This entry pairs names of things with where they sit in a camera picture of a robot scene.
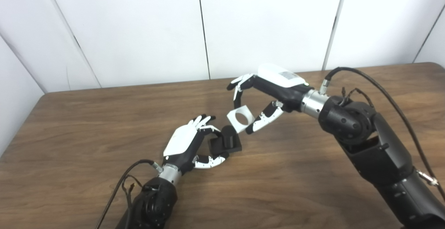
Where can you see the white square piece with hole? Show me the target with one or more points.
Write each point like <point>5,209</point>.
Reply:
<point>233,122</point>

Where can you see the black peg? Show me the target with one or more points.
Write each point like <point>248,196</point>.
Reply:
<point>229,142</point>

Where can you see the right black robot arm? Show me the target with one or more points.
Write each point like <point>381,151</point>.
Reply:
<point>375,145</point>

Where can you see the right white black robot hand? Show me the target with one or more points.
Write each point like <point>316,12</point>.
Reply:
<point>281,83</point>

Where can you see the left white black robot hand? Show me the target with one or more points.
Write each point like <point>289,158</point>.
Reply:
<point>180,140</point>

